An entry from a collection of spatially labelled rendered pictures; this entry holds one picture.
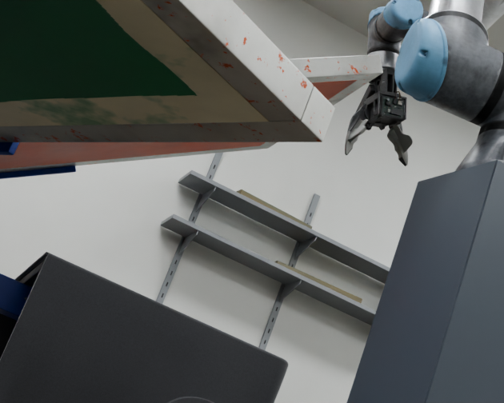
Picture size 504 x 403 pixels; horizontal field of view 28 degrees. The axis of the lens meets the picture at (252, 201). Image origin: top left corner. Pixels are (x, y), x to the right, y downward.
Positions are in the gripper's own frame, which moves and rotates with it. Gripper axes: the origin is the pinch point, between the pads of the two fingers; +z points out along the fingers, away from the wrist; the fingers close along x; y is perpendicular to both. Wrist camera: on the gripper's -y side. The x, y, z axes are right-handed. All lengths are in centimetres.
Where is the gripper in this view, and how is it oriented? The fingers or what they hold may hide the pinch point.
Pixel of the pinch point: (374, 161)
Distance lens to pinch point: 225.3
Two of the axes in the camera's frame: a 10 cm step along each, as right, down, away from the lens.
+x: 9.3, 1.5, 3.4
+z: -0.7, 9.7, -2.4
